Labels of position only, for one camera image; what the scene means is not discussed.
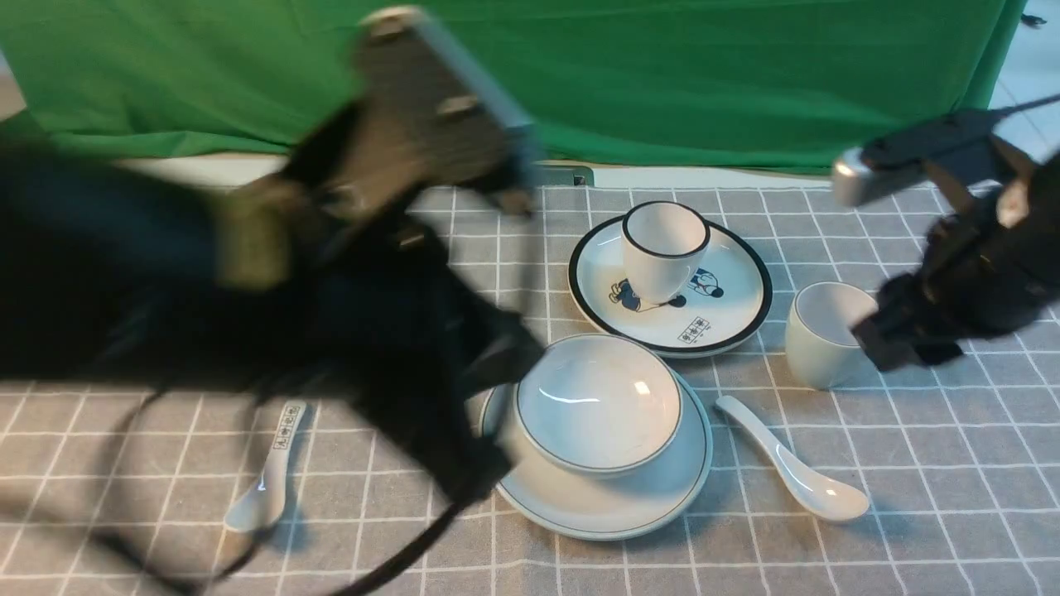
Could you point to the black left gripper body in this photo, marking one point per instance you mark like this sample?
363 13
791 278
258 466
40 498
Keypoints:
371 309

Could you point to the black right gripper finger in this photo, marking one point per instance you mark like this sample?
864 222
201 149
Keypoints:
894 338

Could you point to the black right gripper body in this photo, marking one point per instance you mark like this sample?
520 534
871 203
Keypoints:
985 278

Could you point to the pale blue cup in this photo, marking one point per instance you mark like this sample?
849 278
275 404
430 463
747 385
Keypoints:
820 349

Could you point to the plain white ceramic spoon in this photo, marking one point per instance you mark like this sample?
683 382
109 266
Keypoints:
823 497

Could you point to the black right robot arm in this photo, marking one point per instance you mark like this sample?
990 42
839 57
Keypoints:
1022 183

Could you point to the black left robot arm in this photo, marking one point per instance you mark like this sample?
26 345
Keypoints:
112 275

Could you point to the grey checkered tablecloth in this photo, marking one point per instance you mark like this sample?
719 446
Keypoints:
960 463

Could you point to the white plate with cartoon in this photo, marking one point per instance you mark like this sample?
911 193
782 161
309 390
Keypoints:
724 303

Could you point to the white spoon with characters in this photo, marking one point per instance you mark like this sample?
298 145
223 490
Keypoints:
264 503

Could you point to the white cup black rim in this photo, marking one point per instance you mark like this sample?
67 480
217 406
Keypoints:
664 243

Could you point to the pale blue bowl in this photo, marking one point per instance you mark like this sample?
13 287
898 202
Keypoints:
599 405

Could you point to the pale blue large plate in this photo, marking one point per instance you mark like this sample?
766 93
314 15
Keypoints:
605 509

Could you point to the green backdrop cloth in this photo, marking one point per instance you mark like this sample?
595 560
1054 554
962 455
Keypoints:
775 84

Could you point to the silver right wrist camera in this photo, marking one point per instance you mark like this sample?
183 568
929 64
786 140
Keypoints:
957 144

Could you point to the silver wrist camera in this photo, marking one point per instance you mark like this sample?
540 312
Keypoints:
447 99
957 144

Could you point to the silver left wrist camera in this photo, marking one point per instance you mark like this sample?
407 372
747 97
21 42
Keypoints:
447 99

